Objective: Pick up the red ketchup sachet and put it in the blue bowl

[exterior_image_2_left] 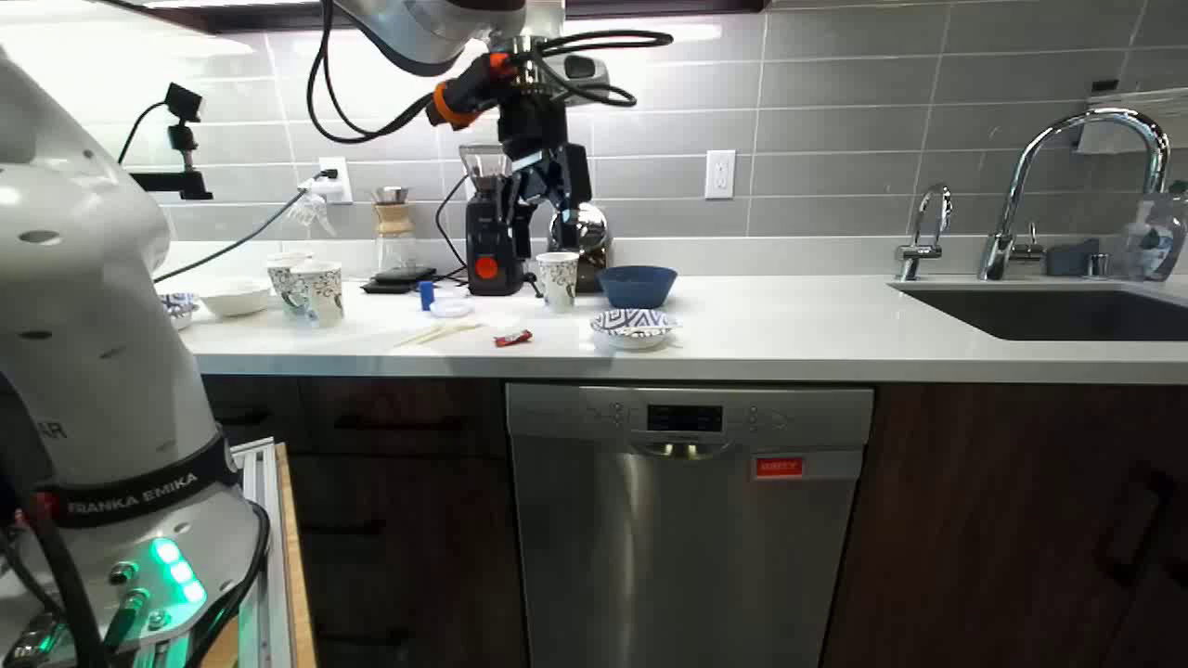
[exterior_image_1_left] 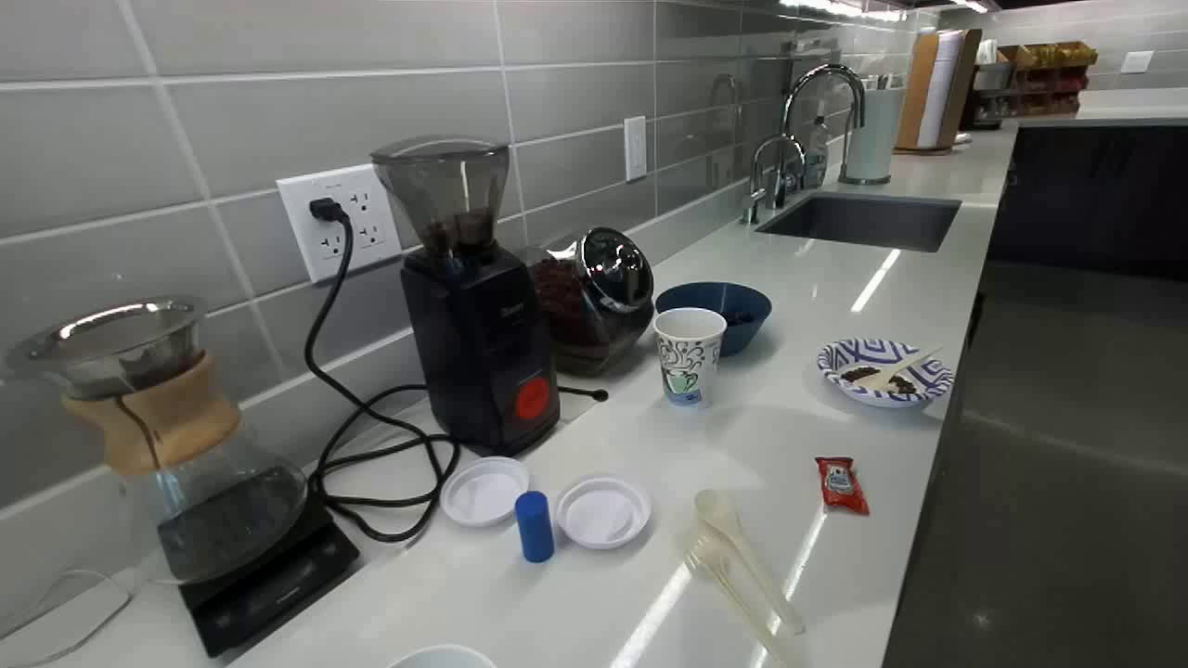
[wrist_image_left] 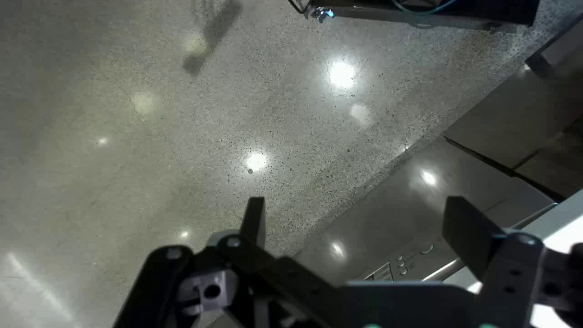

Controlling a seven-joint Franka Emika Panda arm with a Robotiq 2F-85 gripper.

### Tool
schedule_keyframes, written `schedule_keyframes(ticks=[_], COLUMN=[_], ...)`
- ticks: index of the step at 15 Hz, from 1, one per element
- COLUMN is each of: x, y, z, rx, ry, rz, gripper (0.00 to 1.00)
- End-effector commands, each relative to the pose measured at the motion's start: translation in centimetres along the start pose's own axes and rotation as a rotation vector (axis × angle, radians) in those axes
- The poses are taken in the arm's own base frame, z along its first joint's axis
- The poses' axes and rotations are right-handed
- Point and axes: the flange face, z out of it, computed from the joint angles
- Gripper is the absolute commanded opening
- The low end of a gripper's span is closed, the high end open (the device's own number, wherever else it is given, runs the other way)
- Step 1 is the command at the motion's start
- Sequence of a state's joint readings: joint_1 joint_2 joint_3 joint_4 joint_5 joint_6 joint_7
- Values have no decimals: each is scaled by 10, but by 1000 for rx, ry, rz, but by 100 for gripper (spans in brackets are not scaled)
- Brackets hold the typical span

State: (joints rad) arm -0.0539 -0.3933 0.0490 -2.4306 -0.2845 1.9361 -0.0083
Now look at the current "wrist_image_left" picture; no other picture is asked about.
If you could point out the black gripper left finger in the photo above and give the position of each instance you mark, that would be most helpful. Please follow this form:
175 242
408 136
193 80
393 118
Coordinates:
253 218

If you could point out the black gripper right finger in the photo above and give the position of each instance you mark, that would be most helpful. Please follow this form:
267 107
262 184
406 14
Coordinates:
468 233

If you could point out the black equipment frame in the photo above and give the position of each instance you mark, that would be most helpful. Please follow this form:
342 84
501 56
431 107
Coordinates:
424 11

